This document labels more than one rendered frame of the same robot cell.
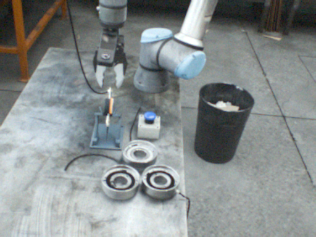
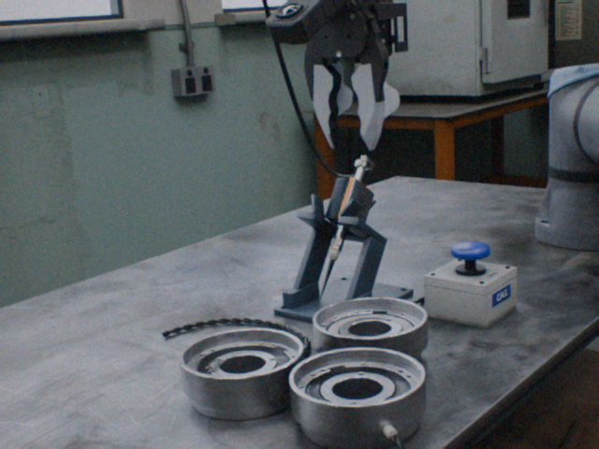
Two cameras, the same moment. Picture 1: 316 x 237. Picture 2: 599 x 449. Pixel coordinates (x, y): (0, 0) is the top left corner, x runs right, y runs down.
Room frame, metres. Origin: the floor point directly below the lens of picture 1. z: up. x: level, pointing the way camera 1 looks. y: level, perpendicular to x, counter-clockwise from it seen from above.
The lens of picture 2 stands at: (0.34, -0.40, 1.11)
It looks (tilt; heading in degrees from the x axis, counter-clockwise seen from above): 15 degrees down; 44
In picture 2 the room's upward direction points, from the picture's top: 4 degrees counter-clockwise
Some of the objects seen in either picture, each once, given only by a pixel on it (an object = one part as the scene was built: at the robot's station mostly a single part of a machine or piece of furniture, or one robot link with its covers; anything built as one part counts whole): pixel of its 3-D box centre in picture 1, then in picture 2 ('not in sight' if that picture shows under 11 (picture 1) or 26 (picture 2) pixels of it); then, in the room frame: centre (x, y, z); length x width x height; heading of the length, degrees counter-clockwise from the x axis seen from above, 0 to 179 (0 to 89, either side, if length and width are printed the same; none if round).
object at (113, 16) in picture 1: (111, 12); not in sight; (1.02, 0.16, 1.20); 0.08 x 0.08 x 0.05
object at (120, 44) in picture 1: (112, 39); (357, 4); (1.03, 0.16, 1.12); 0.09 x 0.08 x 0.12; 4
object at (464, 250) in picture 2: (149, 120); (470, 267); (1.03, 0.02, 0.85); 0.04 x 0.04 x 0.05
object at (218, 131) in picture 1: (220, 124); not in sight; (1.98, -0.40, 0.21); 0.34 x 0.34 x 0.43
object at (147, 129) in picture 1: (149, 125); (474, 288); (1.04, 0.02, 0.82); 0.08 x 0.07 x 0.05; 2
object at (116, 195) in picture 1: (120, 182); (243, 373); (0.76, 0.08, 0.82); 0.10 x 0.10 x 0.04
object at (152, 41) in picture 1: (157, 47); (598, 113); (1.36, 0.03, 0.97); 0.13 x 0.12 x 0.14; 49
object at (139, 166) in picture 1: (139, 155); (370, 337); (0.88, 0.04, 0.82); 0.10 x 0.10 x 0.04
